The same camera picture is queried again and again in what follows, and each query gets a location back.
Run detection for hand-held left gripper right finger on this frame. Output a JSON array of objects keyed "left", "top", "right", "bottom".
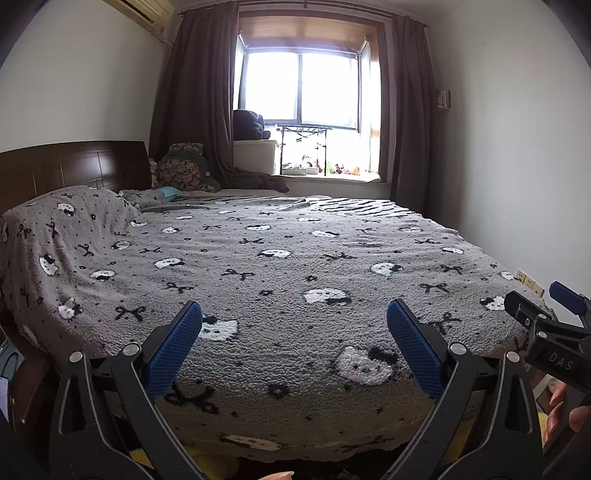
[{"left": 383, "top": 298, "right": 546, "bottom": 480}]

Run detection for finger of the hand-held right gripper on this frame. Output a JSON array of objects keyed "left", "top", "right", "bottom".
[
  {"left": 504, "top": 291, "right": 559, "bottom": 334},
  {"left": 549, "top": 281, "right": 591, "bottom": 324}
]

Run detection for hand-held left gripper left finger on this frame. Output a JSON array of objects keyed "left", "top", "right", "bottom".
[{"left": 48, "top": 300, "right": 208, "bottom": 480}]

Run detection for person's right hand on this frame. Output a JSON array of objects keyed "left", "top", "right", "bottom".
[{"left": 546, "top": 382, "right": 591, "bottom": 444}]

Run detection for yellow cloth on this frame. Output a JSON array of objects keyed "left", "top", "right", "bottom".
[{"left": 129, "top": 443, "right": 241, "bottom": 478}]

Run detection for grey printed blanket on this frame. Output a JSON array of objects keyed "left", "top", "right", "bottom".
[{"left": 0, "top": 185, "right": 555, "bottom": 462}]

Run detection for striped bed sheet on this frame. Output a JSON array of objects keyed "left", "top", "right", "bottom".
[{"left": 277, "top": 196, "right": 411, "bottom": 217}]

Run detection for patterned dark pillow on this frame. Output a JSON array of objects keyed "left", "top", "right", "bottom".
[{"left": 154, "top": 143, "right": 222, "bottom": 193}]

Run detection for row of small figurines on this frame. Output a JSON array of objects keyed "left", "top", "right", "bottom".
[{"left": 281, "top": 154, "right": 363, "bottom": 177}]

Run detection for white storage box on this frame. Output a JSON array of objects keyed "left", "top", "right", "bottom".
[{"left": 233, "top": 138, "right": 280, "bottom": 176}]

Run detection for brown wooden headboard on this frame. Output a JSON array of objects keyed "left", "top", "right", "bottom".
[{"left": 0, "top": 141, "right": 153, "bottom": 215}]

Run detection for brown curtain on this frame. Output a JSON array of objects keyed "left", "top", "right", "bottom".
[
  {"left": 148, "top": 0, "right": 289, "bottom": 195},
  {"left": 390, "top": 14, "right": 437, "bottom": 215}
]

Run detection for dark clothes pile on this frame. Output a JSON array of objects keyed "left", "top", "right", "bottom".
[{"left": 233, "top": 109, "right": 272, "bottom": 141}]

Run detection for black drying rack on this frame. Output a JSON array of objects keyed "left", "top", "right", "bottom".
[{"left": 276, "top": 124, "right": 334, "bottom": 176}]

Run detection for window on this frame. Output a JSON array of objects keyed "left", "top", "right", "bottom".
[{"left": 235, "top": 18, "right": 384, "bottom": 178}]

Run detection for white air conditioner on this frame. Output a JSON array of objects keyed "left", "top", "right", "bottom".
[{"left": 102, "top": 0, "right": 175, "bottom": 31}]

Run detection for white wall socket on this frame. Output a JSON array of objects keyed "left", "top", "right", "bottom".
[{"left": 515, "top": 269, "right": 546, "bottom": 294}]

